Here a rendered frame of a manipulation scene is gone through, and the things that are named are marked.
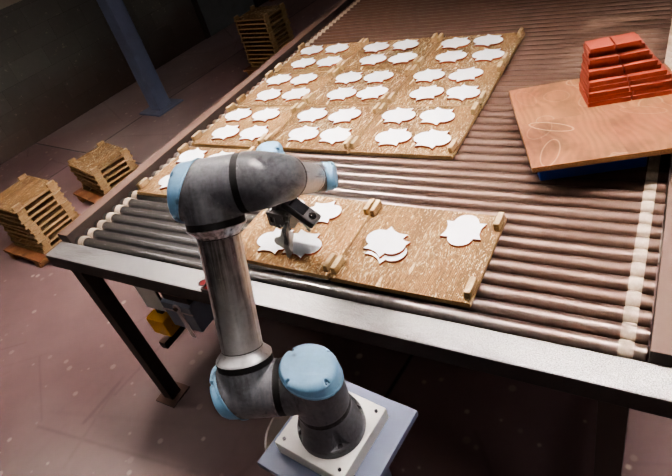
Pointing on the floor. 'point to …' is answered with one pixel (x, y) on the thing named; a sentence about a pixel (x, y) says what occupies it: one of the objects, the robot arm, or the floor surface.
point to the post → (130, 43)
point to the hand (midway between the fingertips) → (301, 243)
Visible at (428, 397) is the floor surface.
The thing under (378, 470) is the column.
